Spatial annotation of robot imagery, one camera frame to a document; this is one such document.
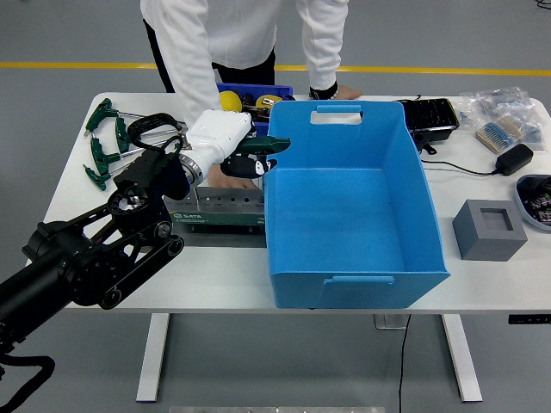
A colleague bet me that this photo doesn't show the large green T-handle hex key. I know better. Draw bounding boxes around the large green T-handle hex key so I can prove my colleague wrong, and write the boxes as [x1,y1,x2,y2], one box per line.
[235,134,292,156]

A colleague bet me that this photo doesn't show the black parts in bowl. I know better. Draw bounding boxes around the black parts in bowl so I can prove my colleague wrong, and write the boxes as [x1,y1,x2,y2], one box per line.
[518,178,551,223]

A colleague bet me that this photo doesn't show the metal hex key stand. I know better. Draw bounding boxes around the metal hex key stand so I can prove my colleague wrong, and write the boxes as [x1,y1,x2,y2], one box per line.
[170,186,268,249]

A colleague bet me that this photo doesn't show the pale blue bowl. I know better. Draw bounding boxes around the pale blue bowl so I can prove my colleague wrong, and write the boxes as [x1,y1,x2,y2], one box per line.
[514,173,551,233]

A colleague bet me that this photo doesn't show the white table leg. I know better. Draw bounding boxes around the white table leg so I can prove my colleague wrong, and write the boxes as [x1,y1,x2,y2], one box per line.
[441,313,483,404]
[135,313,171,404]

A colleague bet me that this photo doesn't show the large light blue box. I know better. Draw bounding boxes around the large light blue box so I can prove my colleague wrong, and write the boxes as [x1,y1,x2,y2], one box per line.
[263,99,451,311]

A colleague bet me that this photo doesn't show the grey metal floor plate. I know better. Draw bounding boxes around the grey metal floor plate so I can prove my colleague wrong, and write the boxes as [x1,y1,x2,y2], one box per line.
[373,314,410,330]

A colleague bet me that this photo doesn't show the black plastic tray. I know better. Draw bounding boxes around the black plastic tray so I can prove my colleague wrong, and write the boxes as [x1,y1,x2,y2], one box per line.
[398,97,461,155]

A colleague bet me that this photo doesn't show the black table control panel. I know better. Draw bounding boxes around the black table control panel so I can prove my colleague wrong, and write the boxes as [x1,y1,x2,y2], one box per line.
[506,314,551,325]

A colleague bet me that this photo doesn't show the clear plastic parts bag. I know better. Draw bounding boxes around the clear plastic parts bag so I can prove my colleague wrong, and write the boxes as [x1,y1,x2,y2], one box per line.
[456,90,490,128]
[514,114,544,144]
[477,85,537,120]

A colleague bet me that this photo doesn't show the yellow lemon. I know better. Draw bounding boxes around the yellow lemon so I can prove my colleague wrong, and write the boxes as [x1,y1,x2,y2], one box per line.
[220,89,243,112]

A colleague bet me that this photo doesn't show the black power adapter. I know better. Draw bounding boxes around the black power adapter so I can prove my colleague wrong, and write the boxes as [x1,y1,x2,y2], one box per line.
[494,144,534,176]

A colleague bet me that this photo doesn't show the resistor tape bundle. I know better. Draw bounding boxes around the resistor tape bundle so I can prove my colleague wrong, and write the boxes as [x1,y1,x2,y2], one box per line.
[474,115,525,155]

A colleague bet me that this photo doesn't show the black hanging cable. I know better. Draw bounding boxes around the black hanging cable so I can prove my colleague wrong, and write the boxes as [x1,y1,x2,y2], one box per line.
[396,314,412,413]

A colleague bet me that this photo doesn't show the small dark blue bin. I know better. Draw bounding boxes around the small dark blue bin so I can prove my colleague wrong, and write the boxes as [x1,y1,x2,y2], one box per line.
[216,82,294,134]

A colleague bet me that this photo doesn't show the person's right hand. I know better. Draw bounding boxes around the person's right hand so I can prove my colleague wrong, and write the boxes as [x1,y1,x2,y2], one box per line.
[206,164,259,190]

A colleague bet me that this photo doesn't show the black wrist watch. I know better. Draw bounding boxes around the black wrist watch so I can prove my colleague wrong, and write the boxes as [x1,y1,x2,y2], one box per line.
[308,83,339,102]

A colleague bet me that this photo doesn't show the person's left hand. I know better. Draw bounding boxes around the person's left hand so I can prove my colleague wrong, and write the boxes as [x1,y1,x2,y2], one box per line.
[337,85,364,102]

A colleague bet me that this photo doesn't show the grey block with recess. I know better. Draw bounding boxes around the grey block with recess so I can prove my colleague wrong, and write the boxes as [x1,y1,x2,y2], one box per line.
[450,199,529,262]

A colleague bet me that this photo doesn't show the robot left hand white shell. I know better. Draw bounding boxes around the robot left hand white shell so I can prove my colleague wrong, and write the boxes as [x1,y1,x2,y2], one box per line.
[184,108,280,179]

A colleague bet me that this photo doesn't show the person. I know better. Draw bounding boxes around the person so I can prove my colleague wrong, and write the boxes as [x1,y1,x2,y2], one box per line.
[139,0,350,94]

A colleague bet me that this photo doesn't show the black adapter cable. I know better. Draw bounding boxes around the black adapter cable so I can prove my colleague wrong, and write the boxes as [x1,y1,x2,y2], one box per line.
[419,152,500,176]

